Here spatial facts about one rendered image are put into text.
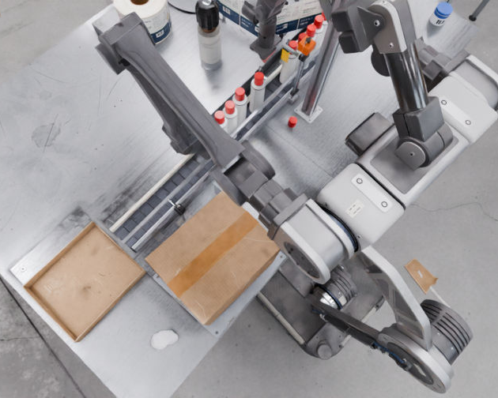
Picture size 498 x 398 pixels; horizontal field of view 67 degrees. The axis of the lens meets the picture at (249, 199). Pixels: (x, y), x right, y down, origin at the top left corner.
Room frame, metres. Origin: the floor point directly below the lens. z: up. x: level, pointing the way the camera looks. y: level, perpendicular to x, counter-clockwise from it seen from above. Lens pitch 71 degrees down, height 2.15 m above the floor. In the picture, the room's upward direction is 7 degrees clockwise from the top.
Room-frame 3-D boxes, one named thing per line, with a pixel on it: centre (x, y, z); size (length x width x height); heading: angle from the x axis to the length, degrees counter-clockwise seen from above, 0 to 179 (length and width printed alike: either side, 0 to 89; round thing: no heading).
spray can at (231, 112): (0.69, 0.10, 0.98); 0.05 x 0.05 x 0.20
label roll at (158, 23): (1.15, 0.52, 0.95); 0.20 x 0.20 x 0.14
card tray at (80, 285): (0.10, 0.51, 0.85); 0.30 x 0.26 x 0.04; 146
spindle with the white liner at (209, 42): (1.02, 0.23, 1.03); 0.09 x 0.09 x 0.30
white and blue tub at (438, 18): (1.45, -0.75, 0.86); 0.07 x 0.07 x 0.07
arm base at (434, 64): (0.62, -0.38, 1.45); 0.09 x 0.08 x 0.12; 140
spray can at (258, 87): (0.82, 0.02, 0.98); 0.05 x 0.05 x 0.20
